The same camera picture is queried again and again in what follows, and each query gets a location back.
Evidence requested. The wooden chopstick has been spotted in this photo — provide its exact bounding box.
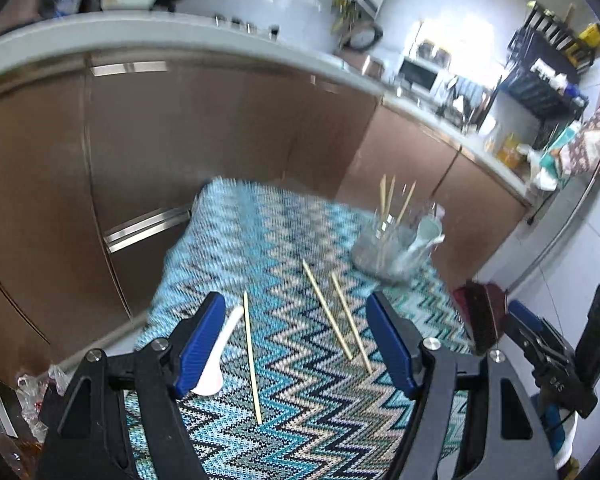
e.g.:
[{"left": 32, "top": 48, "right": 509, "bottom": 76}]
[
  {"left": 301, "top": 259, "right": 353, "bottom": 361},
  {"left": 242, "top": 291, "right": 263, "bottom": 426},
  {"left": 330, "top": 272, "right": 373, "bottom": 375}
]

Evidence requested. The white ceramic spoon on mat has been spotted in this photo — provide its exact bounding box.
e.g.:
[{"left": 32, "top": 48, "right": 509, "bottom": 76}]
[{"left": 193, "top": 306, "right": 244, "bottom": 396}]

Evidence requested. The dark red stool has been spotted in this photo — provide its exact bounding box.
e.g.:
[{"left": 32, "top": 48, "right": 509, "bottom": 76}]
[{"left": 453, "top": 281, "right": 507, "bottom": 356}]

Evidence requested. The zigzag patterned table mat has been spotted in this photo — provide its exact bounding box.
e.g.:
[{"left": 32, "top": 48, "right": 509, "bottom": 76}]
[{"left": 124, "top": 176, "right": 474, "bottom": 480}]

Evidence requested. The white ceramic spoon in holder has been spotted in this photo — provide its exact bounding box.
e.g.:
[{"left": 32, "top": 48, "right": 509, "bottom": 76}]
[{"left": 396, "top": 214, "right": 445, "bottom": 270}]

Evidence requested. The chopsticks pair in holder left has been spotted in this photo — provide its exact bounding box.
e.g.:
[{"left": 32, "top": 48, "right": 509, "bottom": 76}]
[{"left": 377, "top": 176, "right": 396, "bottom": 271}]

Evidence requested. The chopstick in holder right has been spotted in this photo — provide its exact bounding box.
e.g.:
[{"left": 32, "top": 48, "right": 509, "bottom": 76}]
[{"left": 396, "top": 181, "right": 417, "bottom": 226}]

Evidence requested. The brown patterned hanging apron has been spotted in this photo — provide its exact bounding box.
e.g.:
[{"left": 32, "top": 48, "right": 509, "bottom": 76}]
[{"left": 557, "top": 106, "right": 600, "bottom": 178}]

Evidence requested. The yellow bottle on counter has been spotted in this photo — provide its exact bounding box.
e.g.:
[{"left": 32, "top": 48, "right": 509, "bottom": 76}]
[{"left": 496, "top": 132, "right": 522, "bottom": 169}]

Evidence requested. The white microwave oven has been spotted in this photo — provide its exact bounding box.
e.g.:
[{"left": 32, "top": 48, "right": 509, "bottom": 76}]
[{"left": 396, "top": 56, "right": 443, "bottom": 96}]

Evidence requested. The metal wire utensil holder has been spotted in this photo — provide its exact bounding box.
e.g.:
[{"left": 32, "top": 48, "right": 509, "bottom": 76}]
[{"left": 351, "top": 200, "right": 445, "bottom": 284}]

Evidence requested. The black wall storage rack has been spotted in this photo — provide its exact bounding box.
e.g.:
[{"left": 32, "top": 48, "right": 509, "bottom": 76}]
[{"left": 498, "top": 1, "right": 596, "bottom": 124}]

